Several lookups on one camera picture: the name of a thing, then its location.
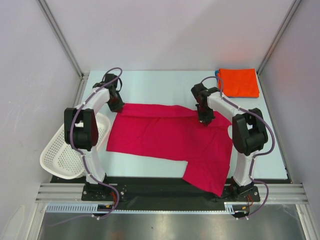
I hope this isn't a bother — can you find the left slotted cable duct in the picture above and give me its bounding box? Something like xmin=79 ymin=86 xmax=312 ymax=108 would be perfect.
xmin=46 ymin=203 xmax=113 ymax=214

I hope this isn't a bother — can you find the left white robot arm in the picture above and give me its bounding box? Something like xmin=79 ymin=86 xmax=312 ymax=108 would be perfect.
xmin=64 ymin=70 xmax=125 ymax=201

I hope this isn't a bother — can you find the black base mounting strip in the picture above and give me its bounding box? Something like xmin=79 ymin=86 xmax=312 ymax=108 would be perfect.
xmin=49 ymin=176 xmax=292 ymax=208

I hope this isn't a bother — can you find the aluminium corner post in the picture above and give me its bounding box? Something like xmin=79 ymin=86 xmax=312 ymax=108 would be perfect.
xmin=256 ymin=0 xmax=304 ymax=76
xmin=36 ymin=0 xmax=84 ymax=79

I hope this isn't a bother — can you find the white perforated plastic basket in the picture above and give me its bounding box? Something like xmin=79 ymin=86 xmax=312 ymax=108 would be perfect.
xmin=39 ymin=113 xmax=112 ymax=180

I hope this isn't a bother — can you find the right aluminium corner post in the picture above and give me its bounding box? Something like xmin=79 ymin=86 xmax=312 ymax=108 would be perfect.
xmin=256 ymin=0 xmax=304 ymax=76

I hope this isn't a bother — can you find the left aluminium corner post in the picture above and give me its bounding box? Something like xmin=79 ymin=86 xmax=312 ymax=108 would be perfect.
xmin=36 ymin=0 xmax=84 ymax=79

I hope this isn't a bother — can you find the crimson red t-shirt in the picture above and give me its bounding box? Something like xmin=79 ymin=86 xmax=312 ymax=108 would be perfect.
xmin=106 ymin=103 xmax=233 ymax=197

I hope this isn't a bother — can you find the folded blue t-shirt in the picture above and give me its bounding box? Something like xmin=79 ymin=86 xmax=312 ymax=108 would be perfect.
xmin=214 ymin=70 xmax=260 ymax=100

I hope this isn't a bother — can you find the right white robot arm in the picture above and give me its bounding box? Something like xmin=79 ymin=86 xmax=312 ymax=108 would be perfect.
xmin=191 ymin=83 xmax=269 ymax=201

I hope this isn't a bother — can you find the folded orange t-shirt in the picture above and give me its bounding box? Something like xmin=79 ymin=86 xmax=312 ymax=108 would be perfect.
xmin=217 ymin=68 xmax=261 ymax=98

